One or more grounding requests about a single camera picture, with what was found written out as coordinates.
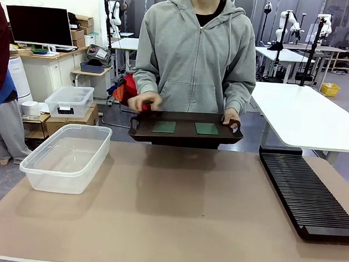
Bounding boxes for large cardboard box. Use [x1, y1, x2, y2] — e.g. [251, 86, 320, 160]
[44, 99, 101, 140]

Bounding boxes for black computer monitor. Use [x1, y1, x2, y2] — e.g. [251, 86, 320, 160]
[3, 4, 77, 53]

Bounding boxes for white air purifier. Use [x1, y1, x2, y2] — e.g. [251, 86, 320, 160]
[4, 54, 36, 106]

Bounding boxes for clear lidded storage box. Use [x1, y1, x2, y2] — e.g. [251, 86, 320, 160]
[43, 84, 96, 121]

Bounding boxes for clear plastic bin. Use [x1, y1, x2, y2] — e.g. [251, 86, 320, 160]
[17, 120, 114, 197]

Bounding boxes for yellow basket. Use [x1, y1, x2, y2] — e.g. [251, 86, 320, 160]
[320, 82, 341, 98]

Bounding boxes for person's right forearm grey sleeve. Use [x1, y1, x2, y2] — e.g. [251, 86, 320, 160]
[130, 69, 162, 96]

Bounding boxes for red orange bag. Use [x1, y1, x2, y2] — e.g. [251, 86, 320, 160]
[111, 71, 143, 111]

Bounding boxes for white round device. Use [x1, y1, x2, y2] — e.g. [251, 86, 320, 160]
[20, 100, 42, 118]

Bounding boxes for person's right hand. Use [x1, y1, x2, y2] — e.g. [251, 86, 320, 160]
[126, 90, 163, 115]

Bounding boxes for person's left forearm grey sleeve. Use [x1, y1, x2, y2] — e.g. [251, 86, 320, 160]
[222, 77, 256, 116]

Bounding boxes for person's left hand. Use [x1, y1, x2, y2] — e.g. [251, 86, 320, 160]
[222, 107, 243, 127]

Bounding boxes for black tripod pole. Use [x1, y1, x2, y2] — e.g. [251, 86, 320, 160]
[299, 16, 327, 88]

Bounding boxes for black slotted PCB rack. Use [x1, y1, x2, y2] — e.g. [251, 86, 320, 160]
[252, 145, 349, 245]

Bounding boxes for green PCB board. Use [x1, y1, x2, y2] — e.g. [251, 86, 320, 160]
[152, 120, 177, 135]
[194, 121, 221, 136]

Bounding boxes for black camera stand pole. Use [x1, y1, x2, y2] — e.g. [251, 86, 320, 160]
[272, 11, 292, 83]

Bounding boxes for white cabinet with wooden top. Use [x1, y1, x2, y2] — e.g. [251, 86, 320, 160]
[7, 40, 90, 106]

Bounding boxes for dark brown serving tray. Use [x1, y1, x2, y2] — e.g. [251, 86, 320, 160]
[127, 107, 246, 151]

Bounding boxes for white desk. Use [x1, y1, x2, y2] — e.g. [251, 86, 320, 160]
[245, 81, 349, 166]

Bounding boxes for grey-blue bin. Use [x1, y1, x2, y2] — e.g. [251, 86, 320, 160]
[79, 59, 106, 74]

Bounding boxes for wooden shelf bench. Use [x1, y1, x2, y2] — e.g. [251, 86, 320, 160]
[282, 42, 349, 75]

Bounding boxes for tilted grey tray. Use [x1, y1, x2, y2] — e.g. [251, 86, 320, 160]
[86, 43, 112, 62]

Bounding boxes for stacked cardboard boxes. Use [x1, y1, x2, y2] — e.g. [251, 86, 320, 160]
[68, 14, 95, 50]

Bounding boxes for grey hoodie torso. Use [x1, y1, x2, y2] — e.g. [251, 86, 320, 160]
[132, 0, 262, 118]

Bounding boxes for small wooden side table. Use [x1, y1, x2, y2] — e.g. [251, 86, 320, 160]
[71, 63, 114, 90]

